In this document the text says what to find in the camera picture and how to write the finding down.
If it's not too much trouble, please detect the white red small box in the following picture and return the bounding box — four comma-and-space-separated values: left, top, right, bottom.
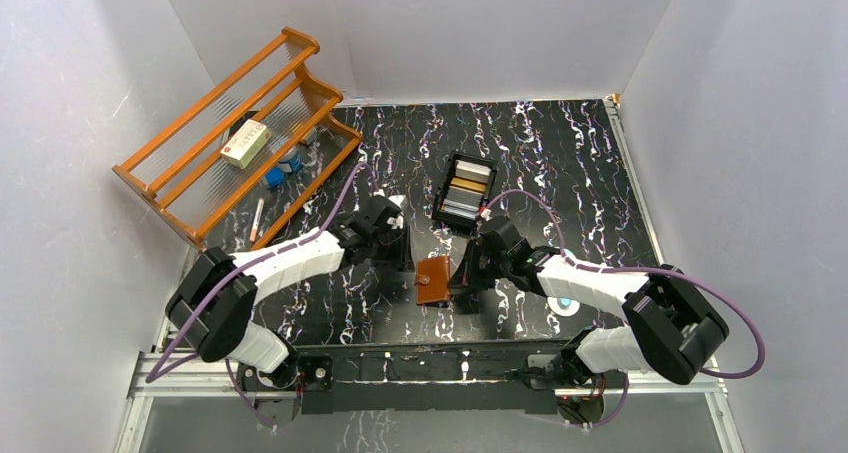
220, 119, 271, 169

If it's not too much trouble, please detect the black card tray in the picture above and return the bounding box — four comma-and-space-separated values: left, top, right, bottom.
431, 150, 498, 236

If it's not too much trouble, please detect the white card in tray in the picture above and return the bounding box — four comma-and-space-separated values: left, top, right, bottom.
455, 160, 491, 183

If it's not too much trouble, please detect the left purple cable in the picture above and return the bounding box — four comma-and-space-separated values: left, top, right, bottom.
144, 161, 372, 385

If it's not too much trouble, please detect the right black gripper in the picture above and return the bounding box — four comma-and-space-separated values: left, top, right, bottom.
448, 239, 511, 291

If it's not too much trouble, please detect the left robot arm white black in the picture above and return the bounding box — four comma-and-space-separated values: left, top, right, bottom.
165, 193, 414, 389

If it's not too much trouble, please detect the brown leather card holder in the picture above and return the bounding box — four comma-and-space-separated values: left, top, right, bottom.
414, 256, 452, 307

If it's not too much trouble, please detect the purple cable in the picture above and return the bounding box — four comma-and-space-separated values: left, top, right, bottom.
483, 189, 767, 380
144, 161, 372, 385

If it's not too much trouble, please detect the blue small block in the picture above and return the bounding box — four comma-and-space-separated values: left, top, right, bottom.
263, 167, 286, 189

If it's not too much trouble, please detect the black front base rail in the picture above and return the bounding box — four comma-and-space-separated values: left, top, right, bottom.
297, 339, 564, 415

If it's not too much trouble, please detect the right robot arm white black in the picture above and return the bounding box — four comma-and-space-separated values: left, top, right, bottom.
447, 216, 729, 389

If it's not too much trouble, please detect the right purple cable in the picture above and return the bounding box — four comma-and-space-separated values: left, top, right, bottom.
483, 189, 767, 380

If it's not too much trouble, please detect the pink white pen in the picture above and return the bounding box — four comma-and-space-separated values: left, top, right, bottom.
249, 198, 265, 243

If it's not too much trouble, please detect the silver card in tray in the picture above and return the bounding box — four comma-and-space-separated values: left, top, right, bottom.
440, 197, 481, 219

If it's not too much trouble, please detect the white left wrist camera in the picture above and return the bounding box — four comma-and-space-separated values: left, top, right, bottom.
387, 195, 408, 230

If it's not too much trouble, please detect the gold credit card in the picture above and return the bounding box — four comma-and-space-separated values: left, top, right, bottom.
450, 177, 487, 194

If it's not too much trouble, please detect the blue small bottle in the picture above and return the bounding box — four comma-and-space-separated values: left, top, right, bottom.
276, 146, 303, 174

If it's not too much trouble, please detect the orange wooden rack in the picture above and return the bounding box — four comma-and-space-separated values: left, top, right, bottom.
112, 27, 363, 249

